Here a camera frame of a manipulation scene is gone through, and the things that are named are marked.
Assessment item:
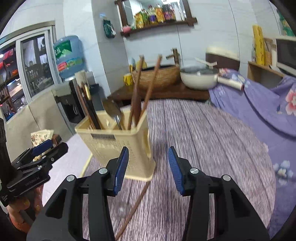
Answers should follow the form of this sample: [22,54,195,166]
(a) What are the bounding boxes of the yellow soap dispenser bottle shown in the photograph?
[136,59,147,70]

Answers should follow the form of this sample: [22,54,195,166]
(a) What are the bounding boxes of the left hand yellow nails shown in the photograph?
[7,185,44,233]

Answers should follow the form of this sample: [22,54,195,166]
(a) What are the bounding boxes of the purple floral cloth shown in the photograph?
[209,68,296,237]

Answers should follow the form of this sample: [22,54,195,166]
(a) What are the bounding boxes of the wooden wall shelf mirror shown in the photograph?
[114,1,198,38]

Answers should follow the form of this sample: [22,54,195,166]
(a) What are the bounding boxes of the woven pattern basin sink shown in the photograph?
[138,65,181,90]

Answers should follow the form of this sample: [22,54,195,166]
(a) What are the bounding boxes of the small silver spoon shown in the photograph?
[113,201,130,219]

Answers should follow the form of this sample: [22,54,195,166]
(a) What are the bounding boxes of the large dark metal spoon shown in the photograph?
[102,99,124,130]

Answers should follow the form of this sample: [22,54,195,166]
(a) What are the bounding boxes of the cream plastic utensil holder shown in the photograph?
[75,109,156,182]

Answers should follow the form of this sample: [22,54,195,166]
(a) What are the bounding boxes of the brown wooden chopstick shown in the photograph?
[115,181,151,241]
[127,55,144,130]

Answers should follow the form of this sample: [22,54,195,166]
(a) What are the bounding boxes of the yellow box on shelf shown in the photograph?
[252,25,265,65]

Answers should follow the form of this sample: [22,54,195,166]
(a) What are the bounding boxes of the pink pot on shelf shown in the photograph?
[122,26,131,34]

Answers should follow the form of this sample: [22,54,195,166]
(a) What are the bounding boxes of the blue water jug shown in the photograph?
[54,35,86,79]

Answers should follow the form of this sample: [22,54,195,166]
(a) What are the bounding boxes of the green hanging packet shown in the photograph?
[103,20,116,39]

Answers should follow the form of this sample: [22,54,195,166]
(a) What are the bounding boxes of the brass faucet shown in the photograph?
[166,48,180,65]

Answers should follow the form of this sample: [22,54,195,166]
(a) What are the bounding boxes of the white pan glass lid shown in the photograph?
[180,58,244,90]

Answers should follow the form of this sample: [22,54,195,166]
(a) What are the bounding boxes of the silver spoon wooden handle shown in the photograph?
[76,85,95,130]

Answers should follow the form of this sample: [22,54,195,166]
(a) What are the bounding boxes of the snack bag on stool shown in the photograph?
[31,129,62,147]

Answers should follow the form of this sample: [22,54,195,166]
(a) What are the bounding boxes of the yellow mug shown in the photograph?
[123,73,133,86]

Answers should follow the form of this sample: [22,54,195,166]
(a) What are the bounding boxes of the sliding glass window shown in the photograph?
[1,21,62,121]

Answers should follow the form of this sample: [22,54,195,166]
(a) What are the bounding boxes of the white brown rice cooker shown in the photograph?
[205,46,240,71]

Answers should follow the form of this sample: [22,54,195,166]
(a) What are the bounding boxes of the dark wooden counter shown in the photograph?
[107,81,210,107]

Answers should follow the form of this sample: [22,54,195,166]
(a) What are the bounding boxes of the white microwave oven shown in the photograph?
[275,36,296,76]

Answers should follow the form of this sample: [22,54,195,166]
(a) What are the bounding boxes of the grey water dispenser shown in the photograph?
[53,71,105,135]

